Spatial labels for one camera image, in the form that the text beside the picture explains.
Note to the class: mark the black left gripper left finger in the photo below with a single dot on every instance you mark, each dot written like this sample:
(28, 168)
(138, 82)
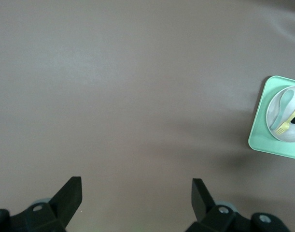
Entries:
(65, 200)

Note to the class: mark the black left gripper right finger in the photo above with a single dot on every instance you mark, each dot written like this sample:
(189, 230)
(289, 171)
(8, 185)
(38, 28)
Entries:
(202, 203)

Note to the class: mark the yellow plastic fork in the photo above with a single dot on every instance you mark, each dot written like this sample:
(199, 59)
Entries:
(283, 127)

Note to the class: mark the beige round plate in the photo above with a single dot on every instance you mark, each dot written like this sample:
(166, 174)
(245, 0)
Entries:
(289, 135)

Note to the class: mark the grey-green plastic spoon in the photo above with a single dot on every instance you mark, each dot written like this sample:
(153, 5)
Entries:
(285, 99)

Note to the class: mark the light green rectangular tray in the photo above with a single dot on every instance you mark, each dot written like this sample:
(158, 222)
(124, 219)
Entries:
(260, 135)

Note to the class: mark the brown table mat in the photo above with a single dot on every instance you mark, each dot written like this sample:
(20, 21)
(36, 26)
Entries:
(113, 84)

